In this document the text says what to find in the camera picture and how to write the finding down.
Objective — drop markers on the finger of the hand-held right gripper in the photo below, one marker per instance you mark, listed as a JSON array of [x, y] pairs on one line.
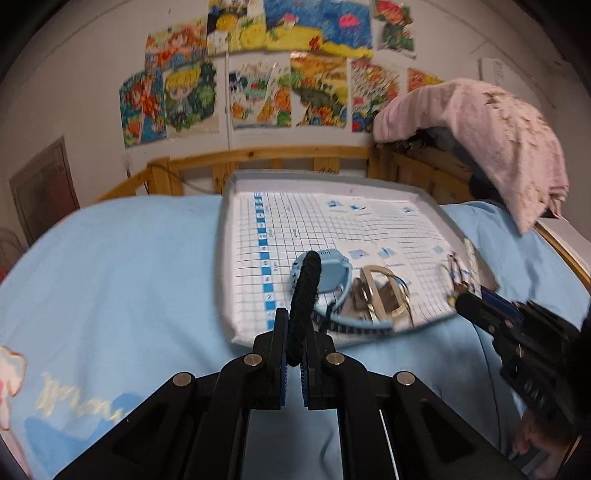
[[501, 302], [480, 314]]

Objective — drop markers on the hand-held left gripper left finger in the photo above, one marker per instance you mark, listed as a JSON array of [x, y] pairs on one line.
[[281, 364]]

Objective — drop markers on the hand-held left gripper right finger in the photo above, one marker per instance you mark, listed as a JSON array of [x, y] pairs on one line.
[[305, 383]]

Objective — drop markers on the blue wrist watch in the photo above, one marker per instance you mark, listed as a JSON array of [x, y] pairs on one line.
[[332, 272]]

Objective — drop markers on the grey cardboard tray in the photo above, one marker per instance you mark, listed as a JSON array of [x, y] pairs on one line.
[[314, 221]]

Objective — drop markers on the person's right hand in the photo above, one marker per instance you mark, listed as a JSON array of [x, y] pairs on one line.
[[538, 436]]

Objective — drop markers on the pink floral blanket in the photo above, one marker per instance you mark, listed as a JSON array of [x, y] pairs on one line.
[[498, 134]]

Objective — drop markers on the light blue printed blanket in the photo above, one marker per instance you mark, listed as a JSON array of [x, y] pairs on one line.
[[129, 286]]

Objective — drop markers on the white air conditioner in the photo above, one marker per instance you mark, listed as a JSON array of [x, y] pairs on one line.
[[493, 71]]

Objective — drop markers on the orange partly hidden drawing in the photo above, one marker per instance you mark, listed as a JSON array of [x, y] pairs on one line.
[[420, 78]]

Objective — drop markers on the mosaic pattern drawing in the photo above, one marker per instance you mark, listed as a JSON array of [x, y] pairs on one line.
[[371, 97]]

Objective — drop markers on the white turtle drawing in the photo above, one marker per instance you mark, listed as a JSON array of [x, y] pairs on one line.
[[258, 97]]

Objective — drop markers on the dinosaur drawing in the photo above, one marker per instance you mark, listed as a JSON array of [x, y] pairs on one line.
[[318, 92]]

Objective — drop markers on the blond figure drawing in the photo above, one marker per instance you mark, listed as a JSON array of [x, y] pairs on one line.
[[189, 99]]

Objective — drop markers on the orange figure blue drawing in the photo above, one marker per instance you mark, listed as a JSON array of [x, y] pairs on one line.
[[143, 110]]

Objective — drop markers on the red-haired figure drawing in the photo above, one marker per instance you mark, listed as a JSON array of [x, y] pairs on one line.
[[395, 27]]

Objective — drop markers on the blue sea drawing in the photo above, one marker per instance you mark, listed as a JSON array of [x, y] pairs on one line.
[[318, 27]]

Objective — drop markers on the yellow ball drawing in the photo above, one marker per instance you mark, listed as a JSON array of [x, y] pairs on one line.
[[235, 30]]

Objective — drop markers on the orange-haired girl drawing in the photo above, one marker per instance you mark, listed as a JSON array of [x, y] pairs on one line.
[[175, 44]]

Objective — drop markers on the wooden side frame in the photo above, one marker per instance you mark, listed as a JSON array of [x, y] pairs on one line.
[[575, 272]]

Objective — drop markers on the brown wall hatch door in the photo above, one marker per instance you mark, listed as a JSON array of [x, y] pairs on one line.
[[44, 194]]

